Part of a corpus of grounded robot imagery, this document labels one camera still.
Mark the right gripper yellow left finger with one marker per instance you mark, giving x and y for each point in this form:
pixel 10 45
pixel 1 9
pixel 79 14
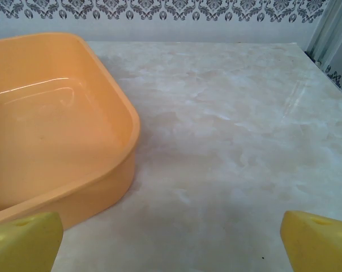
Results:
pixel 23 246

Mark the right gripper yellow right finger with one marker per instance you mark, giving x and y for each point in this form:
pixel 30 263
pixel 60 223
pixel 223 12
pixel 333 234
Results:
pixel 321 249

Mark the light orange plastic container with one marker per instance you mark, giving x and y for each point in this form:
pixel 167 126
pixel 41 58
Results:
pixel 60 127

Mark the grey metal frame post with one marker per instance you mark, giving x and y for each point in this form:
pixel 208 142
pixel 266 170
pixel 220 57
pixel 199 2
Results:
pixel 329 28

